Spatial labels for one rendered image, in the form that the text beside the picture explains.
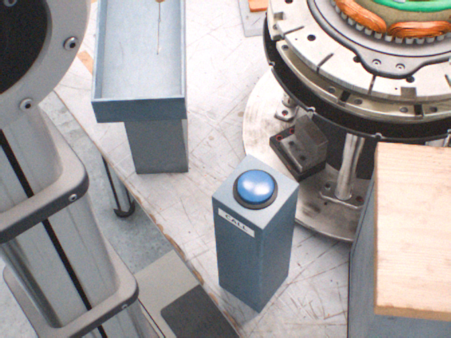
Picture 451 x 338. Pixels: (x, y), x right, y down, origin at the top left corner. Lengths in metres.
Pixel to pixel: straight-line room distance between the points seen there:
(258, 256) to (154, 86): 0.24
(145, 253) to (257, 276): 1.04
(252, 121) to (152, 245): 0.86
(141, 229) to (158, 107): 1.13
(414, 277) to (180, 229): 0.43
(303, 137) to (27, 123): 0.55
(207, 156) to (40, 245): 0.47
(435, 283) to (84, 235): 0.35
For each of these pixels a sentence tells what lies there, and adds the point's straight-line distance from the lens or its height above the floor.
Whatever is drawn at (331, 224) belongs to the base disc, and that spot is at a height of 0.80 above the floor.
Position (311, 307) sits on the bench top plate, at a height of 0.78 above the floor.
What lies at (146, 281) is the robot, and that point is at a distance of 1.61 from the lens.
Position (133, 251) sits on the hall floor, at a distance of 1.94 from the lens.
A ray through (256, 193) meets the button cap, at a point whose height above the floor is 1.04.
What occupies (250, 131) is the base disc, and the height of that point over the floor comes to 0.80.
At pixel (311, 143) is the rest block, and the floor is 0.86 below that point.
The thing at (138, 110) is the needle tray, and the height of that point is 1.04.
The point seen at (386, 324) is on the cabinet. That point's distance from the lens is 0.79.
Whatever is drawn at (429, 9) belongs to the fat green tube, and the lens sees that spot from 0.83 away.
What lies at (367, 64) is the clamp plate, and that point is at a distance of 0.83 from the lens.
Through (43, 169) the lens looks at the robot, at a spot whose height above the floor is 1.20.
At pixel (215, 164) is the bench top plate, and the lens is 1.12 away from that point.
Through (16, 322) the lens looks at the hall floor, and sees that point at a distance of 1.93.
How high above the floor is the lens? 1.73
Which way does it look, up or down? 58 degrees down
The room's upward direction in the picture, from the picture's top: 3 degrees counter-clockwise
